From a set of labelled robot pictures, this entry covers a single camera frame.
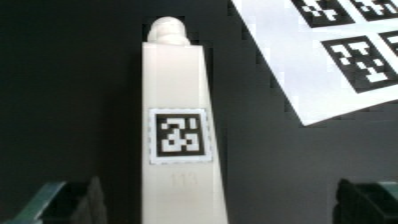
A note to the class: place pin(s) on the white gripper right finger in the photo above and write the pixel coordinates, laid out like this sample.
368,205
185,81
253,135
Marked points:
367,203

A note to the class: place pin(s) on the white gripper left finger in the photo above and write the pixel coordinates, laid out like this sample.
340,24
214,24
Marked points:
68,203

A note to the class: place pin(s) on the white leg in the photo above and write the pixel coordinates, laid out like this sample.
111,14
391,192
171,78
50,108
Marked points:
182,179

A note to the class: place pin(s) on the printed fiducial marker sheet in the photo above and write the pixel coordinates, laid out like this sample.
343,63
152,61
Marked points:
327,40

